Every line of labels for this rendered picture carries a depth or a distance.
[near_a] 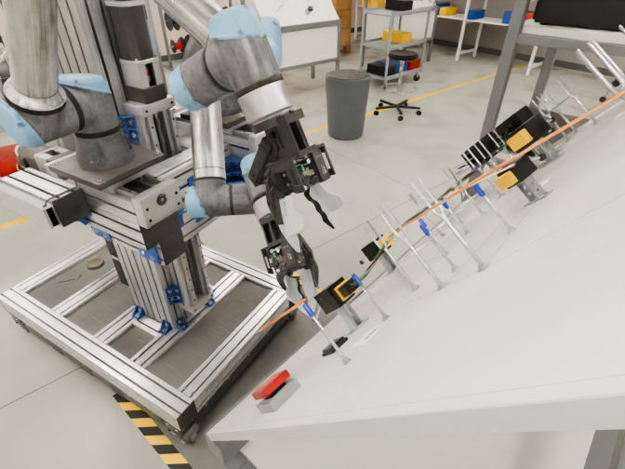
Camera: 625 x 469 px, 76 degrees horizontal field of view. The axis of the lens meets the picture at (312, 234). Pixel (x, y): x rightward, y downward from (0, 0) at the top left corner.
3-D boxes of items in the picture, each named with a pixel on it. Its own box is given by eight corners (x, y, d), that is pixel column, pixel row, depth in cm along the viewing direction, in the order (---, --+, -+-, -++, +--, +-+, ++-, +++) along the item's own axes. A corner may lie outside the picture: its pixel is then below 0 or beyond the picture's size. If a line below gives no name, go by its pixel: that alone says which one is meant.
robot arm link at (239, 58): (227, 26, 62) (265, -1, 57) (256, 95, 65) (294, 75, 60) (190, 29, 56) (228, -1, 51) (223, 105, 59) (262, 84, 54)
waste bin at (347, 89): (321, 140, 418) (322, 78, 381) (327, 125, 455) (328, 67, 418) (365, 143, 411) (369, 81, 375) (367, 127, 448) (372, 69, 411)
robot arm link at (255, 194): (272, 163, 94) (271, 144, 86) (286, 204, 91) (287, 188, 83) (240, 171, 92) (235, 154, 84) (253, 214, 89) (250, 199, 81)
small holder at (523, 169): (574, 171, 65) (545, 138, 65) (541, 201, 62) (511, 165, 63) (551, 182, 69) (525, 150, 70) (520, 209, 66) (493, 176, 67)
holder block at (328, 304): (340, 301, 75) (327, 285, 75) (355, 294, 70) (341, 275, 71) (325, 314, 73) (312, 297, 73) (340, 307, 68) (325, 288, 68)
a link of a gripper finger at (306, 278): (303, 315, 76) (287, 270, 78) (312, 314, 81) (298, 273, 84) (317, 310, 75) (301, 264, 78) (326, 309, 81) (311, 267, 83)
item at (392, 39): (384, 92, 558) (393, 4, 495) (357, 85, 588) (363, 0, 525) (425, 79, 612) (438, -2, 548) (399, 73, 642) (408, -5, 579)
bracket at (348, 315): (362, 321, 73) (345, 299, 74) (368, 318, 71) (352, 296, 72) (346, 336, 71) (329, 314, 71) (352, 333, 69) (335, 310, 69)
